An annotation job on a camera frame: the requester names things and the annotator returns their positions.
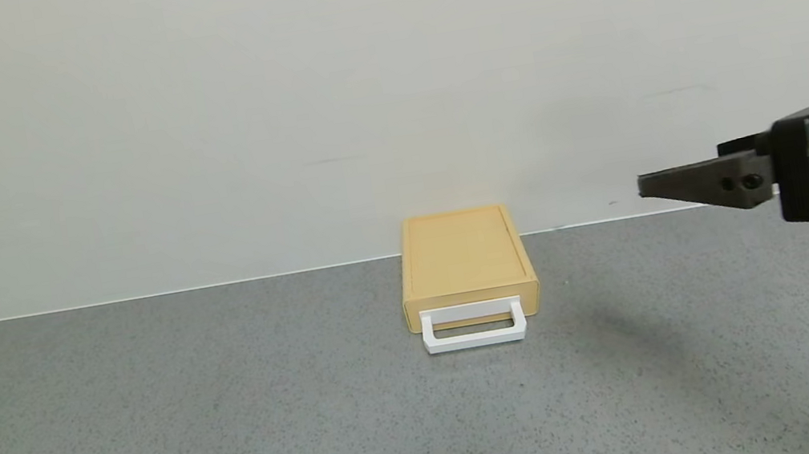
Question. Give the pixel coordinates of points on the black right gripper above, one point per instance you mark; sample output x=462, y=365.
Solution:
x=806, y=167

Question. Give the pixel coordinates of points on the yellow drawer cabinet housing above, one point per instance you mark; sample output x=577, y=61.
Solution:
x=462, y=254

